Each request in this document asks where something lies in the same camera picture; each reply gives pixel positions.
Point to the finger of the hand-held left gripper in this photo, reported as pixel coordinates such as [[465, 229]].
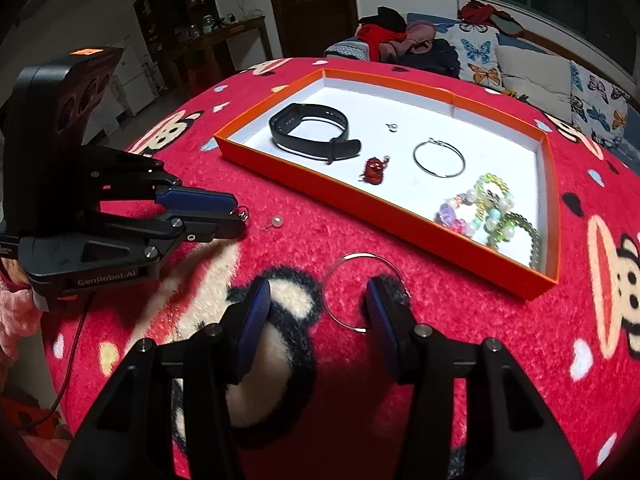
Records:
[[195, 200], [210, 230]]

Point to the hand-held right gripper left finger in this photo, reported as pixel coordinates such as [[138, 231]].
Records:
[[252, 325]]

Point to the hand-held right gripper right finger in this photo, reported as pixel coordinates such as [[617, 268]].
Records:
[[382, 325]]

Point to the pearl earring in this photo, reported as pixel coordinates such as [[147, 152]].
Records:
[[276, 221], [243, 213]]

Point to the silver hoop earring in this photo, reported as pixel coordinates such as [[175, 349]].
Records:
[[413, 158], [360, 255]]

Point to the red bead charm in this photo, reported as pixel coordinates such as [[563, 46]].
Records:
[[373, 168]]

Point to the black smart band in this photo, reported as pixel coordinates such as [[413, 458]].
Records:
[[345, 149]]

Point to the orange shallow tray box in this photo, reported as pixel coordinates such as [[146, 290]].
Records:
[[360, 110]]

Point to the small silver earring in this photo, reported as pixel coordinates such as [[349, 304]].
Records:
[[392, 127]]

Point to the white fridge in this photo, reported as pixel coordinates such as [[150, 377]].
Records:
[[132, 80]]

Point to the red cartoon printed blanket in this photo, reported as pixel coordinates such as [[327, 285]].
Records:
[[500, 360]]

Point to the brown wooden side desk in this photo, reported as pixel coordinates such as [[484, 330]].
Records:
[[215, 45]]

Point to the dark shelf cabinet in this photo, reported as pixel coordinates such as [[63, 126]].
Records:
[[175, 5]]

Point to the brown wooden door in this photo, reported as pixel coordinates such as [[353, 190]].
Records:
[[310, 5]]

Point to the pile of clothes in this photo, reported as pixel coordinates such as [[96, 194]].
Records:
[[410, 42]]

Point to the butterfly print pillow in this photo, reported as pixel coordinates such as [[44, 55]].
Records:
[[475, 60], [600, 105]]

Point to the white cushion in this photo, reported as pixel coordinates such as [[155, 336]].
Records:
[[532, 77]]

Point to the blue sofa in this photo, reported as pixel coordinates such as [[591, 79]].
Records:
[[537, 47]]

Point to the red clothes on windowsill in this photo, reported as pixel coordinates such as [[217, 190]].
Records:
[[487, 17]]

